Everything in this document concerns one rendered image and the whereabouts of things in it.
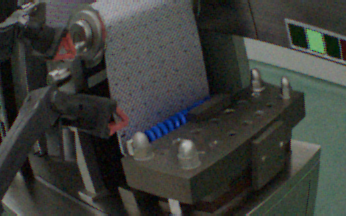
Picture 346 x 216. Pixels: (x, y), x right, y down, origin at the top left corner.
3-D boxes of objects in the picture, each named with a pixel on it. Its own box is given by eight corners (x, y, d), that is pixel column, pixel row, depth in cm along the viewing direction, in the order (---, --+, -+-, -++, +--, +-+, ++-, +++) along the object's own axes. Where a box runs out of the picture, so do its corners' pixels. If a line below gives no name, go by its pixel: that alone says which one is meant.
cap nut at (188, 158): (173, 167, 128) (169, 143, 127) (188, 158, 131) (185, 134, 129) (190, 171, 126) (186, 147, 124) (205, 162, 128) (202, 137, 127)
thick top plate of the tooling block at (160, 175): (128, 185, 137) (120, 158, 134) (260, 105, 162) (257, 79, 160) (192, 204, 126) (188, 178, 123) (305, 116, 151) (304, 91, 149)
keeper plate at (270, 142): (251, 189, 138) (250, 141, 134) (278, 166, 145) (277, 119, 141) (259, 190, 137) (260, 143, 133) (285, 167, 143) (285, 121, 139)
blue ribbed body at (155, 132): (129, 154, 141) (125, 136, 140) (209, 109, 155) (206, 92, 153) (143, 158, 138) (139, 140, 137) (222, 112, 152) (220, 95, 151)
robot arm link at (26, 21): (15, 41, 117) (29, 16, 117) (8, 33, 122) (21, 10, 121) (32, 50, 122) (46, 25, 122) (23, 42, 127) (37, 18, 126)
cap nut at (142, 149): (129, 157, 134) (123, 134, 133) (143, 150, 137) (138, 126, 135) (144, 162, 132) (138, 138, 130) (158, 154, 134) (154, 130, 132)
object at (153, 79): (122, 153, 140) (105, 57, 133) (209, 105, 155) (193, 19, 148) (123, 154, 140) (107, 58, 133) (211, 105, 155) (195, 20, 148)
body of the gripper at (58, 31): (56, 59, 124) (36, 48, 119) (35, 57, 131) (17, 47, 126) (70, 28, 125) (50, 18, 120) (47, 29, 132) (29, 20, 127)
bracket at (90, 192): (78, 196, 148) (48, 66, 136) (95, 187, 152) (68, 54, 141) (91, 203, 144) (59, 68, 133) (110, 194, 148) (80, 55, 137)
